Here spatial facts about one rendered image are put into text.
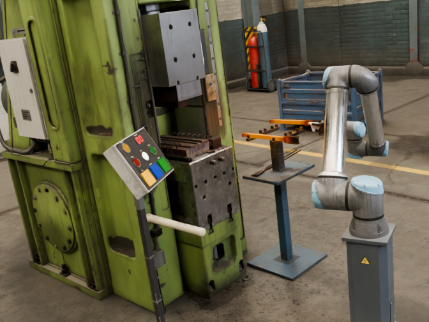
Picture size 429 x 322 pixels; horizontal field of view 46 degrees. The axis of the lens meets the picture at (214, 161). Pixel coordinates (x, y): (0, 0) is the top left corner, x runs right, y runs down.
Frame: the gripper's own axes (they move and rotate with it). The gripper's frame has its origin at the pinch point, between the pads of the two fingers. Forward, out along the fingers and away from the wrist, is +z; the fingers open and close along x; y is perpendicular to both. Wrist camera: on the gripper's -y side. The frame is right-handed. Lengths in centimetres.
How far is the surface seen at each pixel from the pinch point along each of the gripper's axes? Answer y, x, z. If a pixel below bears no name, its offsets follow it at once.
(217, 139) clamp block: 3, -48, 36
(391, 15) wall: -28, 704, 325
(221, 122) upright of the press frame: -2, -28, 52
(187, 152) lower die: 3, -75, 34
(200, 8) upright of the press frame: -77, -35, 51
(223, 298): 99, -71, 23
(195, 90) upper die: -31, -62, 35
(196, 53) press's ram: -52, -57, 35
